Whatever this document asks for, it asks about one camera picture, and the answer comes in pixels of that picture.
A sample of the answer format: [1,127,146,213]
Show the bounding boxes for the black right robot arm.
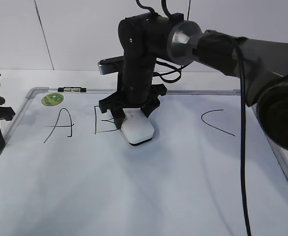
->
[98,13,288,150]

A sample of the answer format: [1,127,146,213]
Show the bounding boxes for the round green magnet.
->
[41,93,64,106]

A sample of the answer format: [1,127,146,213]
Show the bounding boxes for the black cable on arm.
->
[135,0,253,236]

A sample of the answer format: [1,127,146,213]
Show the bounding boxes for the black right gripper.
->
[99,13,183,130]

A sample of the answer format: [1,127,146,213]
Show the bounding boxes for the white board eraser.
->
[121,108,155,146]

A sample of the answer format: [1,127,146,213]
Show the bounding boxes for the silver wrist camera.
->
[97,56,124,75]

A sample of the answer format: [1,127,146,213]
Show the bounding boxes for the white board with grey frame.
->
[0,87,288,236]

